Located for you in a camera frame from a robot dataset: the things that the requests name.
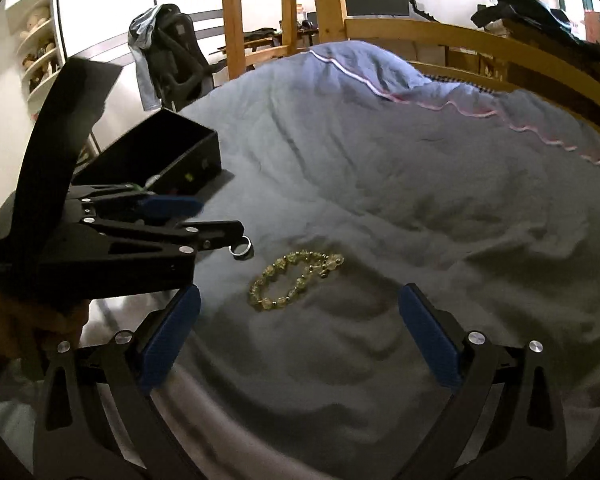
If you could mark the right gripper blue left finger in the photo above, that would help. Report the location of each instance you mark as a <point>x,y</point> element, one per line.
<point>168,336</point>

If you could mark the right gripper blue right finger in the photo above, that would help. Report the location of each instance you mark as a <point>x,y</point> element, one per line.
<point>437,334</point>

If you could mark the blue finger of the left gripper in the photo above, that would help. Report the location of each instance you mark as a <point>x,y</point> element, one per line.
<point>211,235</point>
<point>162,208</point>

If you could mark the black jewelry box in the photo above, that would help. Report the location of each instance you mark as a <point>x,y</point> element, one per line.
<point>166,153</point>

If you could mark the person's left hand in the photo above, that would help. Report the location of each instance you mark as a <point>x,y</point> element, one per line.
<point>20,322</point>

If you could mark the black office chair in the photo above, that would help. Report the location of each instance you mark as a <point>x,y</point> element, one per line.
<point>178,69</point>

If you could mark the grey duvet cover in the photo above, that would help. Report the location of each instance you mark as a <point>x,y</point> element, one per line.
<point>354,174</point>

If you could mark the light blue cloth on chair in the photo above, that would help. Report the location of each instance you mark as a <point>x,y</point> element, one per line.
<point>139,42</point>

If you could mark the white shelf unit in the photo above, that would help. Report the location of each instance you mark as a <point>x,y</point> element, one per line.
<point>39,53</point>

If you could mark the wooden ladder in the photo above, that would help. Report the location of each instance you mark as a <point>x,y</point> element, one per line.
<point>242,15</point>

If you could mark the black clothes pile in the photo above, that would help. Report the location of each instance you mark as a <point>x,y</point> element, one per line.
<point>550,28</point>

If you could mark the wooden bunk bed frame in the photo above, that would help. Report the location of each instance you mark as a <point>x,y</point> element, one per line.
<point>335,25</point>

